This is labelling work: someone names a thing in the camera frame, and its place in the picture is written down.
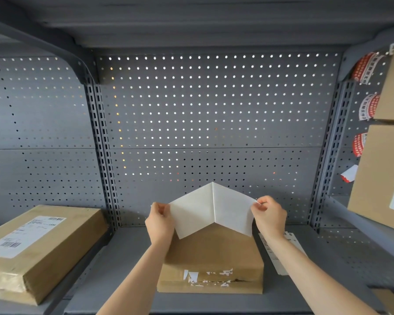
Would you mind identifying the person's left hand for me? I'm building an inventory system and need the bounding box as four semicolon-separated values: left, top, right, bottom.
145;202;175;247

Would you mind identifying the person's right hand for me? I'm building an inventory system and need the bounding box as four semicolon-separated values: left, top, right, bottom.
250;195;288;240

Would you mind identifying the white paper sheet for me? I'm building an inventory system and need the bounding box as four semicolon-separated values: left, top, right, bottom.
168;182;259;240

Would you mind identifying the person's left forearm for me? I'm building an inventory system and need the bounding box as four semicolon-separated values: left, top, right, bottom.
96;240;172;315

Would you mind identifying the person's right forearm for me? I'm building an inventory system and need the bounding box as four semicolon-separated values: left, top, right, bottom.
266;233;379;315

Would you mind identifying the white shipping label strip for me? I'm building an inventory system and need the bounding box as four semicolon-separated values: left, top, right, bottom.
258;231;308;277

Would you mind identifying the small brown cardboard box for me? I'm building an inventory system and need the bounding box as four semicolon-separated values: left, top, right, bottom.
157;222;264;295

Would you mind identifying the grey slotted shelf upright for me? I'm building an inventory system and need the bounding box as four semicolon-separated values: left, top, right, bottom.
310;80;356;229
85;75;123;232

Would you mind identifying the white tag with red edge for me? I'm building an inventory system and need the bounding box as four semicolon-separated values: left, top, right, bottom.
340;164;359;184

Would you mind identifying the large cardboard box with label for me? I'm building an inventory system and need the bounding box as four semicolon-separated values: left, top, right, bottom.
347;124;394;234

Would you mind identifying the taped cardboard box with label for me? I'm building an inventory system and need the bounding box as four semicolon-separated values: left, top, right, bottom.
0;205;109;306

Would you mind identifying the cardboard box corner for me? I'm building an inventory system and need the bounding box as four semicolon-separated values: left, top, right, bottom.
370;288;394;315

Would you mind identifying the grey metal overhead shelf board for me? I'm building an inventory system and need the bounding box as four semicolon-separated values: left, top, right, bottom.
0;0;394;49

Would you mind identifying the grey metal shelf bracket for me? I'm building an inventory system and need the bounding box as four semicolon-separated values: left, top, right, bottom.
338;24;394;83
0;6;100;85

